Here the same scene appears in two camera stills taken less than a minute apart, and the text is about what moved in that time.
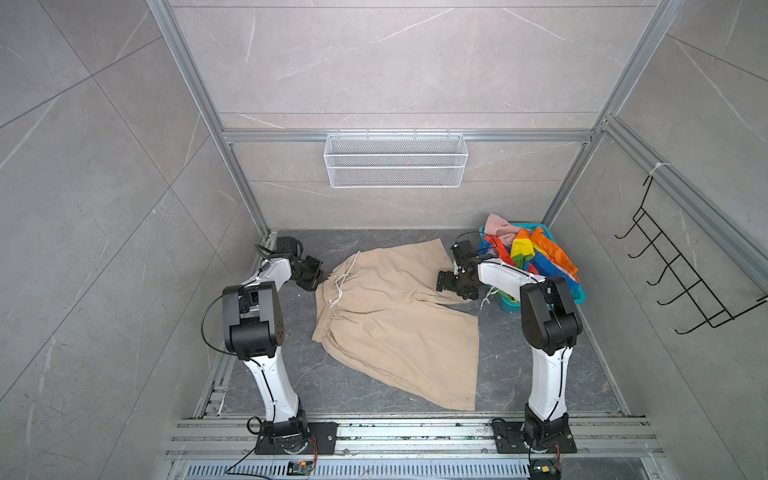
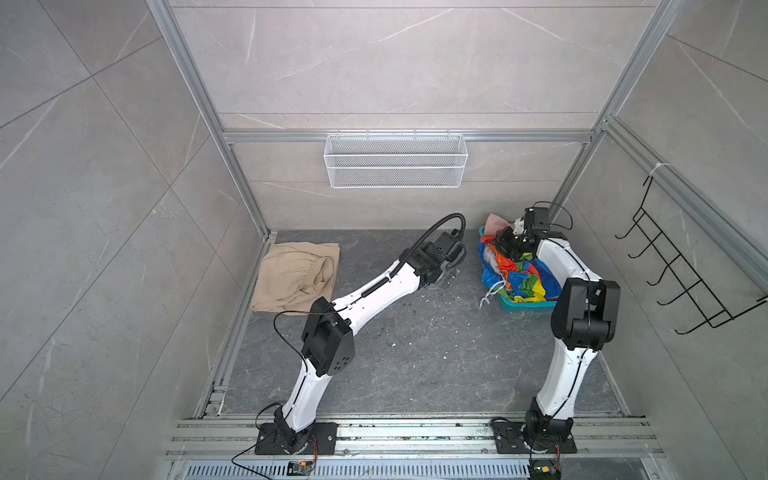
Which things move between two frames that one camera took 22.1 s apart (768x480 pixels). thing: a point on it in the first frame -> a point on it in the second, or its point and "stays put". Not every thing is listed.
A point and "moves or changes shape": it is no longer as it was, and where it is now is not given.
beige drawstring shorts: x=381 y=307 moves or changes shape
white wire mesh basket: x=396 y=161 stays put
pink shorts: x=500 y=227 stays put
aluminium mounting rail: x=411 y=440 stays put
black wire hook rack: x=693 y=287 stays put
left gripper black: x=317 y=273 -> x=452 y=272
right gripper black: x=470 y=293 -> x=501 y=243
